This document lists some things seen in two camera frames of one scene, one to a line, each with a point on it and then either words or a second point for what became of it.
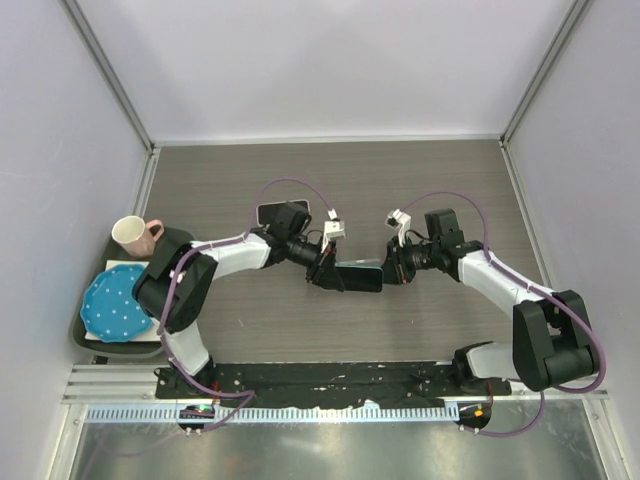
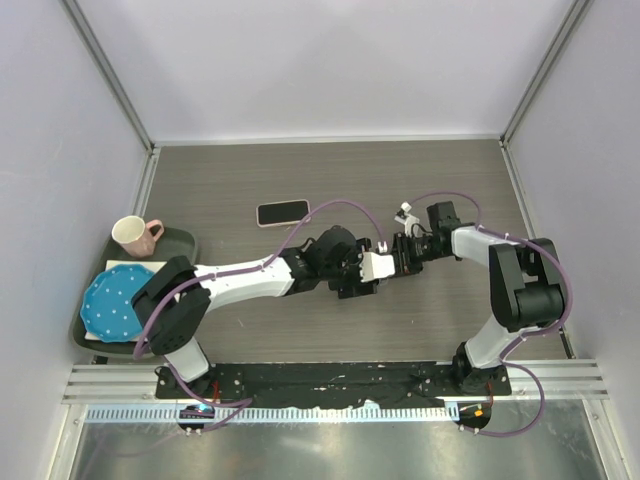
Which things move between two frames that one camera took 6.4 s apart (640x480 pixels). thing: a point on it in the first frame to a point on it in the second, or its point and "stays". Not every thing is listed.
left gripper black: (327, 275) to (356, 287)
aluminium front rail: (124, 384) stays
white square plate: (113, 263) stays
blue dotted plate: (110, 311) stays
